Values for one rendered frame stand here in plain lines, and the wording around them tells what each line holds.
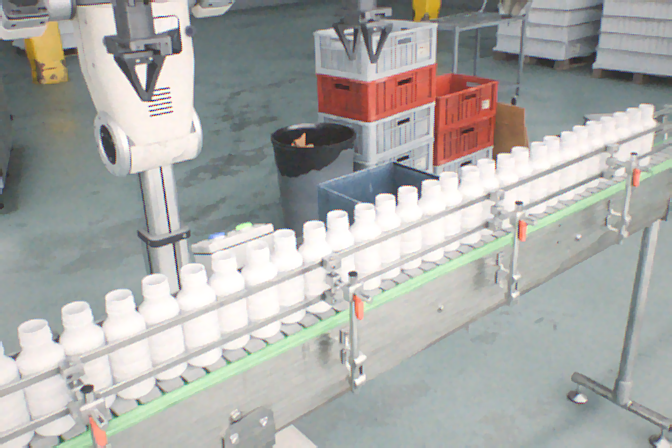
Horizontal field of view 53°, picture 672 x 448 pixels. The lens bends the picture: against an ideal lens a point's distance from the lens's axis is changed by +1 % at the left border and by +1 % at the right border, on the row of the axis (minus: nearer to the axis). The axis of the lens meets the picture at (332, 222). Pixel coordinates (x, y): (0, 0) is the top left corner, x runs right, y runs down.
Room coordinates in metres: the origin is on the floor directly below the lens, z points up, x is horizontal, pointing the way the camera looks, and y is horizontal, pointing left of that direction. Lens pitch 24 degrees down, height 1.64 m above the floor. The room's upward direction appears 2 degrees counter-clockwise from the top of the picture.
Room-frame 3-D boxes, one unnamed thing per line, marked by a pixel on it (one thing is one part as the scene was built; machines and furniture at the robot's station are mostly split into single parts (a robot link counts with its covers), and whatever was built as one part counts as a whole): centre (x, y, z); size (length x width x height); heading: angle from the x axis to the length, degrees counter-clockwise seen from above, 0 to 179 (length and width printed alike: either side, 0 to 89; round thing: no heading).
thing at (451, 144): (4.31, -0.77, 0.33); 0.61 x 0.41 x 0.22; 131
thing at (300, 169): (3.37, 0.08, 0.32); 0.45 x 0.45 x 0.64
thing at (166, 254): (1.57, 0.44, 0.74); 0.11 x 0.11 x 0.40; 38
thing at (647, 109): (1.76, -0.85, 1.08); 0.06 x 0.06 x 0.17
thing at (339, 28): (1.34, -0.06, 1.44); 0.07 x 0.07 x 0.09; 38
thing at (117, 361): (0.83, 0.31, 1.08); 0.06 x 0.06 x 0.17
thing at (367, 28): (1.31, -0.08, 1.44); 0.07 x 0.07 x 0.09; 38
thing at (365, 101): (3.80, -0.29, 0.78); 0.61 x 0.41 x 0.22; 135
